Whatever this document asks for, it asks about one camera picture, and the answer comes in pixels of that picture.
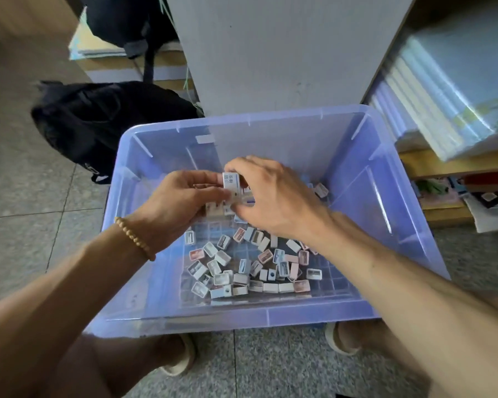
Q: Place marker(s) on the person's left forearm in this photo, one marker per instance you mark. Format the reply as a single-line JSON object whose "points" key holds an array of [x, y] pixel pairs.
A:
{"points": [[58, 319]]}

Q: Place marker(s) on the person's leg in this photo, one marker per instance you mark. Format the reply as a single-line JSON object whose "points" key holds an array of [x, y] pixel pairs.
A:
{"points": [[398, 348], [108, 364]]}

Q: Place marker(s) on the person's cream clog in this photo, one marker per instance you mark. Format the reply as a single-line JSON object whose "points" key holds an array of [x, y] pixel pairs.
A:
{"points": [[342, 337], [179, 354]]}

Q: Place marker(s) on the person's right forearm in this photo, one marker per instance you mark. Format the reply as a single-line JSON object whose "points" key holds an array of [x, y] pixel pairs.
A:
{"points": [[423, 311]]}

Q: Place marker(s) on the stack of white blue books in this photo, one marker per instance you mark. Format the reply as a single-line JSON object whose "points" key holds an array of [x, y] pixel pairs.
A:
{"points": [[448, 78]]}

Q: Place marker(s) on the small white eraser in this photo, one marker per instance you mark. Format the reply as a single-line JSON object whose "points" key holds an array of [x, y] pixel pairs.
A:
{"points": [[231, 183]]}

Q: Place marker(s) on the person's right leg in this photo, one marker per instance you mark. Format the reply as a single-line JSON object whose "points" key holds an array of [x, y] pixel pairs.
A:
{"points": [[398, 348]]}

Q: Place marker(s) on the black backpack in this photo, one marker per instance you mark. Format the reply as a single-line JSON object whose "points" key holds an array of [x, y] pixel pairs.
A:
{"points": [[108, 120]]}

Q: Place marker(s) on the person's left hand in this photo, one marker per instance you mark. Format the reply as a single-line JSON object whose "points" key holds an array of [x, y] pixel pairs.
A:
{"points": [[174, 209]]}

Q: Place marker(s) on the cardboard box with papers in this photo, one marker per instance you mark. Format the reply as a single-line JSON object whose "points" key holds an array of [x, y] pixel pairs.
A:
{"points": [[108, 68]]}

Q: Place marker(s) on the pile of boxed erasers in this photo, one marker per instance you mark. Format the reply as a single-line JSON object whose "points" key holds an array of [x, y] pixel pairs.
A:
{"points": [[249, 265]]}

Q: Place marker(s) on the person's right cream clog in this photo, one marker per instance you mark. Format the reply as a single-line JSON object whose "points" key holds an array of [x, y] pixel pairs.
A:
{"points": [[342, 337]]}

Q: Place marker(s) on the person's left leg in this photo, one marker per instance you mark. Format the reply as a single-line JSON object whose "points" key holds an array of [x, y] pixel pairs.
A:
{"points": [[108, 364]]}

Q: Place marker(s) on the stack of paper sheets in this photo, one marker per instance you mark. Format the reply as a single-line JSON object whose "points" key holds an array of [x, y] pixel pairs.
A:
{"points": [[87, 41]]}

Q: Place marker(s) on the person's left cream clog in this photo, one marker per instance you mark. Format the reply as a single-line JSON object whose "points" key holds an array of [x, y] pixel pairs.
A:
{"points": [[179, 354]]}

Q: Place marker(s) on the clear plastic storage bin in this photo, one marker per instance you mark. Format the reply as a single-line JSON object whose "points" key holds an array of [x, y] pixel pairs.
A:
{"points": [[382, 211]]}

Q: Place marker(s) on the white cabinet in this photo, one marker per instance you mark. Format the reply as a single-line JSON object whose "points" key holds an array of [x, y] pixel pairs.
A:
{"points": [[290, 45]]}

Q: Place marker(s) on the person's right hand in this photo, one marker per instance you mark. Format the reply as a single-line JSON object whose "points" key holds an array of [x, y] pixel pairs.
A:
{"points": [[282, 203]]}

